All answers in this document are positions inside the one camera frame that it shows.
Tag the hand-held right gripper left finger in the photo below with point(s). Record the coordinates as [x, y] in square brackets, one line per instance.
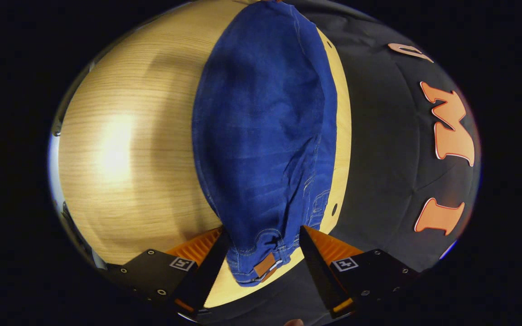
[202, 276]

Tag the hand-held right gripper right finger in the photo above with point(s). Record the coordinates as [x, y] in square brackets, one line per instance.
[322, 276]

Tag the black backdrop cloth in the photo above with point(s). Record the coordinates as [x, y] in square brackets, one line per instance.
[379, 158]

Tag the blue denim jeans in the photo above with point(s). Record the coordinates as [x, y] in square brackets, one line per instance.
[265, 136]

